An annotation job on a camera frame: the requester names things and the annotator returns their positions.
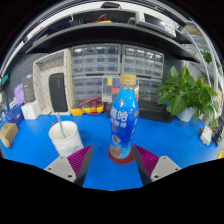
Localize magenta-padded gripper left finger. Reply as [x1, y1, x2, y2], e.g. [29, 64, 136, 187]
[44, 144, 95, 187]

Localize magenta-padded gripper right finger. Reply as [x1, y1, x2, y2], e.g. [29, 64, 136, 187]
[132, 144, 182, 186]

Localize blue drink bottle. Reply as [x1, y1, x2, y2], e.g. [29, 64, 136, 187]
[109, 73, 140, 160]

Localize metal spoon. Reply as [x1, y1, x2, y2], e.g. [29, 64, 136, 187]
[55, 112, 67, 139]

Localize flat round red coaster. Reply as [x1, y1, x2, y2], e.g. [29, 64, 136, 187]
[108, 145, 136, 166]

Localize white power adapter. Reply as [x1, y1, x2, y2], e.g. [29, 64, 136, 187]
[199, 124, 213, 147]

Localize flat black case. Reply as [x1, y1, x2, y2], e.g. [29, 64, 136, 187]
[138, 99, 175, 124]

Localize brown cardboard box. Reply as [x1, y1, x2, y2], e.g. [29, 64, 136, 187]
[0, 122, 20, 149]

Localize yellow multimeter with red leads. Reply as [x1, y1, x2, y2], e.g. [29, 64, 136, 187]
[70, 96, 107, 117]

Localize blue carton box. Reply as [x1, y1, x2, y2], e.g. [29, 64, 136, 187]
[6, 104, 25, 127]

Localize green potted plant, white pot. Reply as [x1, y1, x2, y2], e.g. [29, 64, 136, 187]
[155, 65, 221, 126]

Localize small black box, white label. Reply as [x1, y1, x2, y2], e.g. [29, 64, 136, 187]
[105, 101, 114, 120]

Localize black zip case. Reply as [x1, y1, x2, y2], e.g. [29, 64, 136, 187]
[48, 72, 69, 113]

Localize dark grey upright box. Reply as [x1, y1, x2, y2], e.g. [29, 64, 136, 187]
[21, 73, 37, 104]

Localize clear organiser with coloured parts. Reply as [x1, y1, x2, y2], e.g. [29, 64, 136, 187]
[101, 75, 139, 104]

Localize white perforated storage tray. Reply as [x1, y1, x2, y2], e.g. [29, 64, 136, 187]
[32, 48, 75, 116]

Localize white mug with brown handle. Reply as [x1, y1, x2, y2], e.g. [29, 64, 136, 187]
[48, 120, 85, 158]

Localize white wire rack unit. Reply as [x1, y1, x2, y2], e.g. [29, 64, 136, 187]
[181, 19, 224, 101]

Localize black wall shelf unit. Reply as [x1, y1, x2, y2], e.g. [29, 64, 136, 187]
[6, 1, 203, 64]

